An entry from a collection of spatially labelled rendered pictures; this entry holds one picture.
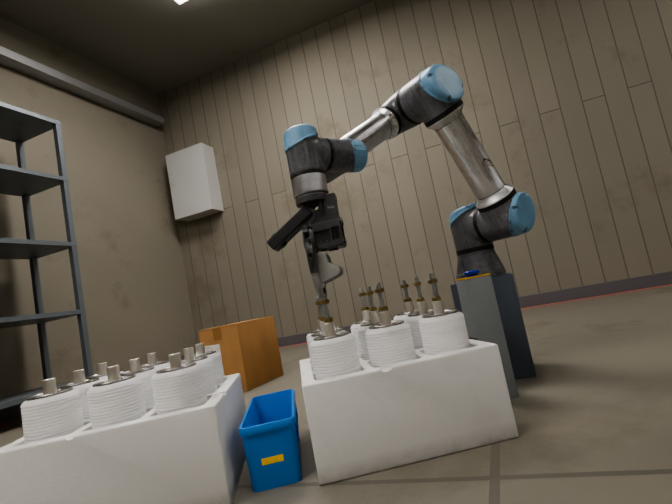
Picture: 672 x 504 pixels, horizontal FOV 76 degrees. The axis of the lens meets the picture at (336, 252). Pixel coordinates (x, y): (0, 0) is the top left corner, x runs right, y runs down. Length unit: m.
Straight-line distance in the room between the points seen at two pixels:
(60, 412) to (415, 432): 0.66
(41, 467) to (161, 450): 0.20
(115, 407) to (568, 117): 3.30
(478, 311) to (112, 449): 0.85
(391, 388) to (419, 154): 2.87
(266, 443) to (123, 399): 0.28
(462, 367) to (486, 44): 3.16
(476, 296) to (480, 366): 0.29
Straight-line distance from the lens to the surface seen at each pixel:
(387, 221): 3.54
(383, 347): 0.88
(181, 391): 0.90
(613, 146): 3.59
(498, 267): 1.40
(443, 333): 0.91
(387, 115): 1.29
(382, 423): 0.87
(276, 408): 1.18
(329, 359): 0.87
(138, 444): 0.90
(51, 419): 0.99
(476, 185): 1.30
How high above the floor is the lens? 0.33
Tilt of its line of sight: 6 degrees up
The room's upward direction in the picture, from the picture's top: 11 degrees counter-clockwise
